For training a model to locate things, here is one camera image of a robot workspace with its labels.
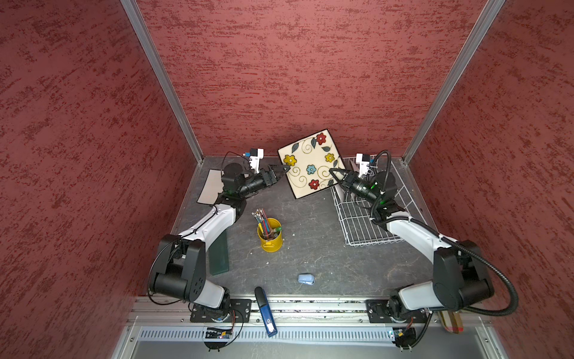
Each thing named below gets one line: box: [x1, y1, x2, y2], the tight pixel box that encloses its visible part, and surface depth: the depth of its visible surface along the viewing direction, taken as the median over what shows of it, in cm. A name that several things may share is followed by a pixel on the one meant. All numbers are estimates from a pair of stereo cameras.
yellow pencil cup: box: [257, 217, 284, 253], surface depth 85 cm
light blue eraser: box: [297, 273, 315, 285], surface depth 81 cm
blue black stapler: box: [254, 286, 278, 338], surface depth 72 cm
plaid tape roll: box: [437, 310, 465, 335], surface depth 72 cm
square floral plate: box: [277, 128, 346, 199], surface depth 80 cm
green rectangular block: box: [208, 229, 230, 276], surface depth 86 cm
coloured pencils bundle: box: [251, 207, 283, 239], surface depth 83 cm
